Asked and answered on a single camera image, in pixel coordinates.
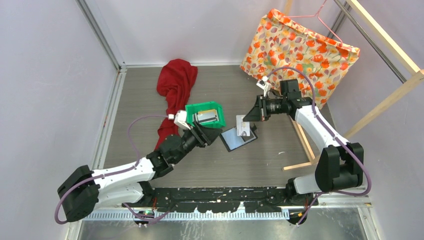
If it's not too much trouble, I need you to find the pink wire hanger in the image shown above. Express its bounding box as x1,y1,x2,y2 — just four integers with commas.
285,0,344,46

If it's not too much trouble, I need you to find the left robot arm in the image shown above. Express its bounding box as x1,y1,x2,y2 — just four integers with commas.
54,122,223,224

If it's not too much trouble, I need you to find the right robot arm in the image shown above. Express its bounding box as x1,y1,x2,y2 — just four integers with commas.
243,77,364,205

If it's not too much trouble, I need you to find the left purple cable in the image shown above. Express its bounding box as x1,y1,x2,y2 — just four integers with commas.
54,114,176,227

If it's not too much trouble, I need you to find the wooden frame rack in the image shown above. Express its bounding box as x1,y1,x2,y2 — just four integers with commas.
293,0,424,176

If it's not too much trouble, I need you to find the red cloth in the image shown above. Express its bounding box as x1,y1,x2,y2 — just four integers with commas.
154,58,199,152

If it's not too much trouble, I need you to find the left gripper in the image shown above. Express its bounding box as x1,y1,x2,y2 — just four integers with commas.
172,121,222,164

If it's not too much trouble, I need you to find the floral fabric bag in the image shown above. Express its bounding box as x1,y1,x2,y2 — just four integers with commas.
240,9,360,109

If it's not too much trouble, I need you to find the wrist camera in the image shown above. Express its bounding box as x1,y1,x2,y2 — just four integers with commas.
256,76,272,97
167,110,192,130

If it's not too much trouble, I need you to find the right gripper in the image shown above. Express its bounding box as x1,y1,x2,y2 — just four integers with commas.
243,94,287,122

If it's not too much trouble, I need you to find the striped white credit card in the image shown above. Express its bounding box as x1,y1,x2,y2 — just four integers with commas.
194,109,219,124

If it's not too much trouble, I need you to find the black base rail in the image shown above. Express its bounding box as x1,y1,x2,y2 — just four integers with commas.
128,186,314,213

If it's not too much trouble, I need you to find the green plastic bin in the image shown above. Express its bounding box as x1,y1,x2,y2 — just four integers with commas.
185,101,226,128

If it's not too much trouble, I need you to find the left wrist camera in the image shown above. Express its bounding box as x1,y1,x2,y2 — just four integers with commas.
167,110,192,130

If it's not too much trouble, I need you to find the black card holder wallet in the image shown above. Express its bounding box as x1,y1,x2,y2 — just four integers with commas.
219,124,258,152

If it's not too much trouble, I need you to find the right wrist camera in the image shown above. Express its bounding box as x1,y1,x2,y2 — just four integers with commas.
256,76,272,97

